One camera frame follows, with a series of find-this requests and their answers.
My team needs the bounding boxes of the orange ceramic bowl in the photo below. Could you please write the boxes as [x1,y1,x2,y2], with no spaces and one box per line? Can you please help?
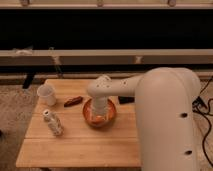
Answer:
[82,98,116,128]

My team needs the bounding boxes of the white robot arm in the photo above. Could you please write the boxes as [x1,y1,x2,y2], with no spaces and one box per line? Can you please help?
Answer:
[87,67,201,171]

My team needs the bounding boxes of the small brown object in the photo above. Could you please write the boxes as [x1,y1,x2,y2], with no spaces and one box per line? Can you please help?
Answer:
[64,96,83,107]

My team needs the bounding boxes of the black rectangular block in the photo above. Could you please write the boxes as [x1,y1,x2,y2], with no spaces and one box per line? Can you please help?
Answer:
[118,96,135,104]

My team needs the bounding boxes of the white plastic cup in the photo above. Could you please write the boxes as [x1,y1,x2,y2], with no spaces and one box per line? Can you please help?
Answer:
[37,84,56,106]

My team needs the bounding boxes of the wooden bench rail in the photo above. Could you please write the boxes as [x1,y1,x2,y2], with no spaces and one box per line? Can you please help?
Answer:
[0,49,213,66]

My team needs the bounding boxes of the black cables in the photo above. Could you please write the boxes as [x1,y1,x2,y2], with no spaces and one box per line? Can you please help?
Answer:
[191,75,213,168]

